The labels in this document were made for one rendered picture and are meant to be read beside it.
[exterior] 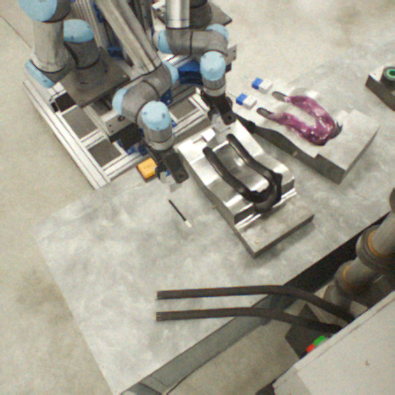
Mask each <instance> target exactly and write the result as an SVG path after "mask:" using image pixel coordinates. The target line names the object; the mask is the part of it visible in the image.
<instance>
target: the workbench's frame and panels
mask: <svg viewBox="0 0 395 395"><path fill-rule="evenodd" d="M390 212H391V211H390ZM390 212H388V213H387V214H385V215H384V216H382V217H381V218H380V219H378V220H377V221H375V222H374V223H372V224H371V225H370V226H369V227H367V228H365V229H364V230H367V229H368V228H370V227H372V226H376V225H381V224H382V223H383V221H384V220H385V218H386V217H387V216H388V215H389V214H390ZM364 230H362V231H361V232H360V233H358V234H357V235H355V236H353V237H352V238H351V239H350V240H349V241H347V242H345V243H344V244H342V245H340V246H339V247H338V248H337V249H335V250H333V251H332V252H330V253H329V254H328V255H327V256H325V257H323V258H322V259H321V260H318V261H316V262H315V263H314V264H313V265H312V266H310V267H309V268H307V269H306V270H304V271H303V272H302V273H300V274H299V275H296V276H294V277H293V278H292V279H291V280H290V281H288V282H287V283H286V284H284V285H283V286H287V287H294V288H300V289H302V290H305V291H308V292H310V291H311V290H313V288H315V287H316V286H319V285H321V284H322V283H324V282H325V281H326V280H327V279H329V278H330V277H331V276H332V275H334V274H335V273H336V272H337V270H338V269H339V267H340V266H341V265H342V264H344V263H345V262H347V261H351V260H355V259H356V258H357V257H358V255H357V253H356V244H357V242H358V241H359V239H360V237H361V234H362V233H363V231H364ZM298 300H300V299H297V298H294V297H291V296H287V295H282V294H269V295H267V296H266V297H264V298H263V299H262V300H261V301H260V302H258V303H256V304H253V305H252V306H251V307H256V308H263V309H274V310H277V311H283V310H284V309H286V308H287V307H288V306H289V305H291V304H292V303H294V302H295V301H298ZM271 321H272V320H271V319H270V318H264V317H234V318H233V319H232V320H230V321H229V322H227V323H226V324H224V325H222V326H221V327H220V328H219V329H218V330H215V331H214V332H212V333H210V334H209V335H207V336H206V337H205V338H204V339H202V340H201V341H199V342H197V343H196V344H194V345H193V346H191V347H190V348H189V349H187V350H186V351H184V352H181V353H180V354H178V355H177V356H176V357H175V358H174V359H173V360H171V361H168V362H166V363H165V364H164V365H163V366H161V367H160V368H158V369H156V370H154V371H153V372H152V373H151V374H149V375H148V376H146V377H145V378H143V379H141V380H140V381H138V382H137V383H135V384H133V385H132V386H131V387H129V388H128V389H126V390H125V391H123V392H121V393H120V394H118V395H121V394H124V393H125V392H126V391H130V392H131V393H134V394H137V395H162V392H164V391H165V390H167V389H168V388H170V387H171V386H172V385H174V384H176V383H177V382H179V381H181V380H182V379H184V378H185V377H186V376H187V375H189V374H190V373H191V372H194V371H195V370H196V369H198V368H200V367H201V366H203V365H204V364H205V363H206V362H209V361H210V360H211V359H213V358H214V357H216V356H217V355H218V354H219V353H221V352H224V351H225V350H227V349H228V348H229V347H231V346H232V345H233V344H234V343H235V342H237V341H238V340H241V339H243V338H244V337H245V336H246V335H248V334H249V333H250V332H252V331H254V330H255V329H257V328H259V326H260V325H262V326H263V327H264V326H266V325H267V324H269V323H270V322H271Z"/></svg>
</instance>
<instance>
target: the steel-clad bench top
mask: <svg viewBox="0 0 395 395"><path fill-rule="evenodd" d="M393 59H395V25H393V26H391V27H389V28H388V29H386V30H383V31H382V32H381V33H379V34H377V35H375V36H372V37H371V38H369V39H367V40H366V41H364V42H361V43H360V44H358V45H356V46H355V47H354V48H351V49H348V50H347V51H346V52H344V53H342V54H340V55H339V56H335V57H334V58H333V59H331V60H329V61H328V62H326V63H324V64H320V65H319V66H318V67H316V68H315V69H313V70H311V71H309V72H308V73H307V72H306V73H304V74H303V75H301V76H300V77H298V78H297V79H295V80H293V81H291V82H288V83H289V84H291V85H293V86H298V87H303V88H310V89H313V90H316V91H318V92H320V93H321V94H322V95H323V96H324V97H325V98H326V99H329V100H330V101H331V102H333V103H334V104H335V106H337V107H338V108H340V109H342V110H343V111H345V112H347V113H348V114H351V113H352V112H353V111H354V110H356V111H358V112H360V113H362V114H364V115H365V116H368V117H370V118H372V119H374V120H375V121H377V122H378V123H381V126H380V128H379V130H378V133H377V134H376V137H375V139H374V141H372V143H371V144H370V145H369V148H368V149H367V150H366V152H365V153H363V155H362V156H361V158H360V159H359V160H358V161H357V163H356V164H354V166H353V167H352V168H351V169H352V170H351V171H350V172H349V173H348V175H347V176H346V177H345V178H344V179H343V180H342V181H341V184H340V185H338V184H336V183H335V182H333V181H331V180H330V179H329V178H327V177H326V176H323V175H320V174H319V173H318V172H317V171H316V170H314V169H313V168H310V167H309V166H307V165H306V164H305V163H303V162H302V161H298V160H297V159H295V158H294V157H293V156H292V155H290V154H288V153H286V152H285V151H283V150H281V149H280V148H278V147H277V146H276V145H273V144H271V143H270V142H268V141H266V140H265V139H264V138H262V137H260V136H259V135H258V134H256V133H255V132H254V134H252V133H250V132H249V131H248V129H247V128H246V127H244V126H243V128H244V129H245V130H246V131H247V132H248V133H249V134H250V136H251V137H252V138H253V139H254V140H255V142H256V143H257V144H258V145H259V146H260V147H261V148H262V149H263V150H264V151H265V153H266V154H267V155H269V156H270V157H272V158H273V159H275V160H278V161H279V162H280V163H281V164H283V165H284V166H285V167H286V168H287V169H288V170H289V171H290V172H291V173H292V175H293V176H294V190H295V191H296V193H297V194H298V195H299V196H300V197H301V198H302V200H303V201H304V202H305V203H306V205H307V206H308V207H309V208H310V209H311V210H312V211H313V213H314V214H315V216H314V218H313V220H312V221H311V222H309V223H308V224H306V226H304V227H302V228H301V229H299V230H298V231H296V232H294V233H293V234H292V235H290V236H288V237H287V238H285V239H284V240H282V241H281V242H279V243H278V244H276V245H275V246H273V247H272V248H270V249H269V250H266V251H265V252H264V253H262V254H261V255H259V256H258V257H256V258H253V257H252V256H251V254H250V252H249V251H248V250H247V249H246V248H245V247H244V246H243V244H242V243H241V241H240V240H239V239H238V237H237V236H236V234H235V233H234V231H233V230H232V229H231V227H230V226H229V225H228V224H227V223H226V222H225V221H224V220H223V218H222V217H221V214H220V213H219V211H218V210H217V209H216V208H214V209H212V206H213V204H212V203H211V201H210V200H209V199H208V197H207V196H206V195H205V193H204V191H203V190H201V188H200V187H199V186H198V184H197V183H196V181H195V180H194V179H193V177H192V176H191V175H190V173H189V171H188V170H187V169H186V168H185V169H186V170H187V172H188V174H189V175H190V178H189V179H188V180H186V181H185V182H183V183H182V184H183V186H182V188H180V189H178V190H174V192H172V193H171V192H170V191H169V190H168V189H167V187H166V185H165V184H162V183H161V182H160V181H159V178H158V177H156V178H155V179H153V180H151V181H150V182H149V183H145V182H144V180H143V178H142V177H141V175H140V174H139V173H138V171H137V170H136V168H133V169H132V170H130V171H129V172H128V173H126V174H124V175H120V176H118V177H117V178H116V179H115V180H113V181H111V182H109V183H107V184H105V185H103V186H101V187H100V188H99V189H97V190H93V191H92V192H90V193H89V194H87V195H85V196H84V197H82V198H80V199H78V200H77V201H76V202H74V203H72V204H70V205H67V206H65V207H64V208H63V209H61V210H59V211H57V212H55V213H54V214H52V215H50V216H48V217H47V218H44V219H43V220H41V221H39V222H37V223H35V224H34V225H33V226H31V227H30V229H31V230H32V232H33V234H34V239H35V241H36V242H37V243H38V245H39V247H40V249H41V252H42V254H43V256H44V257H45V259H46V263H47V265H48V268H49V269H50V271H51V272H52V274H53V276H54V278H55V280H56V283H57V284H58V286H59V289H60V291H61V293H62V295H63V297H64V299H65V300H66V302H67V304H68V306H69V308H70V309H71V312H72V314H73V316H74V319H75V320H76V322H77V324H78V327H79V329H80V330H81V332H82V333H83V335H84V338H85V340H86V343H87V344H88V346H89V347H90V349H91V353H92V355H93V357H94V359H95V360H96V362H97V364H98V365H99V367H100V369H101V372H102V374H103V375H104V377H105V378H106V380H107V383H108V386H109V388H110V390H111V391H112V393H113V394H114V395H118V394H120V393H121V392H123V391H125V390H126V389H128V388H129V387H131V386H132V385H133V384H135V383H137V382H138V381H140V380H141V379H143V378H145V377H146V376H148V375H149V374H151V373H152V372H153V371H154V370H156V369H158V368H160V367H161V366H163V365H164V364H165V363H166V362H168V361H171V360H173V359H174V358H175V357H176V356H177V355H178V354H180V353H181V352H184V351H186V350H187V349H189V348H190V347H191V346H193V345H194V344H196V343H197V342H199V341H201V340H202V339H204V338H205V337H206V336H207V335H209V334H210V333H212V332H214V331H215V330H218V329H219V328H220V327H221V326H222V325H224V324H226V323H227V322H229V321H230V320H232V319H233V317H225V318H195V319H180V320H165V321H153V312H162V311H177V310H191V309H218V308H233V307H250V306H252V305H253V304H256V303H258V302H260V301H261V300H262V299H263V298H264V297H266V296H267V295H268V294H254V295H236V296H218V297H200V298H182V299H165V300H155V299H154V292H155V291H167V290H183V289H199V288H215V287H245V286H261V285H280V286H283V285H284V284H286V283H287V282H288V281H290V280H291V279H292V278H293V277H294V276H296V275H299V274H300V273H302V272H303V271H304V270H306V269H307V268H309V267H310V266H312V265H313V264H314V263H315V262H316V261H318V260H321V259H322V258H323V257H325V256H327V255H328V254H329V253H330V252H332V251H333V250H335V249H337V248H338V247H339V246H340V245H342V244H344V243H345V242H347V241H349V240H350V239H351V238H352V237H353V236H355V235H357V234H358V233H360V232H361V231H362V230H364V229H365V228H367V227H369V226H370V225H371V224H372V223H374V222H375V221H377V220H378V219H380V218H381V217H382V216H384V215H385V214H387V213H388V212H390V211H391V208H390V193H391V191H392V189H393V188H394V186H395V112H394V111H393V110H392V109H391V108H389V107H388V106H386V105H385V104H384V102H383V101H382V100H381V99H379V98H378V97H377V96H376V95H374V94H373V93H372V92H371V91H370V90H369V89H368V88H367V87H366V86H365V83H366V81H367V79H368V76H369V74H370V73H372V72H373V71H376V70H377V69H378V68H380V67H382V66H385V65H386V64H387V63H389V62H391V61H392V60H393ZM169 199H171V201H172V202H173V203H174V205H175V206H176V207H177V209H178V210H179V211H180V212H181V214H182V215H183V216H184V218H185V219H186V220H187V221H188V222H189V223H190V224H191V227H189V226H188V225H187V223H186V222H185V221H183V219H182V218H181V217H180V215H179V214H178V213H177V212H176V210H175V209H174V207H173V206H172V205H171V204H170V203H169V202H168V200H169Z"/></svg>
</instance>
